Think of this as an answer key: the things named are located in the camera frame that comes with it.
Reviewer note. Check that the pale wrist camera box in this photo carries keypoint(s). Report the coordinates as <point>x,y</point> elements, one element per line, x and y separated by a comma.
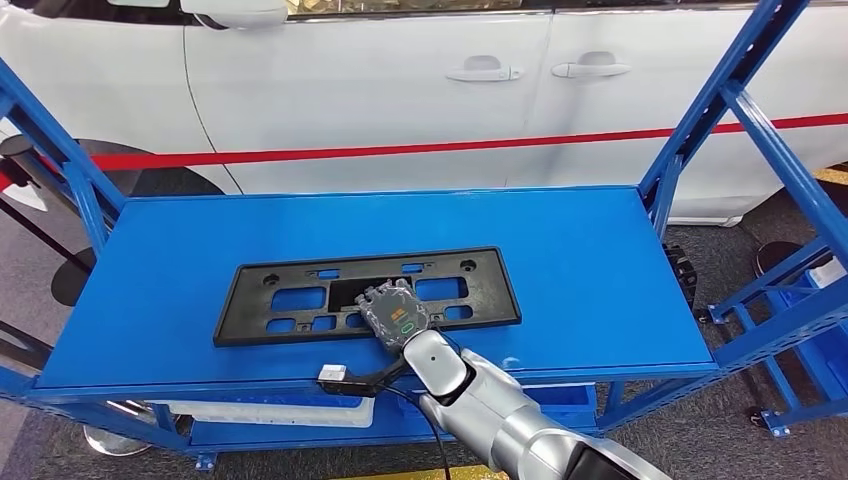
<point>331,373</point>

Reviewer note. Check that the black-topped belt stanchion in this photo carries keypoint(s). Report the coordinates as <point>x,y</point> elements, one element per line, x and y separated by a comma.
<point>14,152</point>

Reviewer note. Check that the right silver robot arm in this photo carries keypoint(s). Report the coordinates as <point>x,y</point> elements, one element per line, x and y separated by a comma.
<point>503,417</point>

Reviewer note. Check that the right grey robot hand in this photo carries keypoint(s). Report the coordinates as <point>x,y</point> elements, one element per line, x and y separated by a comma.
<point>397,318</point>

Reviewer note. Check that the dark round stanchion base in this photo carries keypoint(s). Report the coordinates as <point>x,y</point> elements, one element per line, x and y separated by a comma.
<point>775,255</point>

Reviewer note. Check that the black plastic plate bracket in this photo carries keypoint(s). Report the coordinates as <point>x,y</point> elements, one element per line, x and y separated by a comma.
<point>490,291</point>

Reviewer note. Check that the stanchion with dark base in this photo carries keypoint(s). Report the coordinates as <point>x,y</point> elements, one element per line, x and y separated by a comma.
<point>73,285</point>

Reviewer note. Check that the red barrier belt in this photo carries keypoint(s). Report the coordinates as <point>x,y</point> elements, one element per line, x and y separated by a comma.
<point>397,149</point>

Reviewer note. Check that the black ribbed block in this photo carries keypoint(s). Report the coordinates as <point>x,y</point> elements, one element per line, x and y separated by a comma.
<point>681,275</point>

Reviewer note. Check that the stanchion with chrome base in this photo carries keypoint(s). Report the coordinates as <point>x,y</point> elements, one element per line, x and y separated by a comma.
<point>112,442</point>

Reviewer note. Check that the blue wheeled shelf rack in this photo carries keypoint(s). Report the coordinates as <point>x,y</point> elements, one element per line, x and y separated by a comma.
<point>768,283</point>

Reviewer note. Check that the white car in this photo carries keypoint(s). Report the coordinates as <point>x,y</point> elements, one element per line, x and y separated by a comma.
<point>364,86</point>

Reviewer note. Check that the blue metal shelf rack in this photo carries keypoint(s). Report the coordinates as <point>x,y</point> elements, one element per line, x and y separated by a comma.
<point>563,265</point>

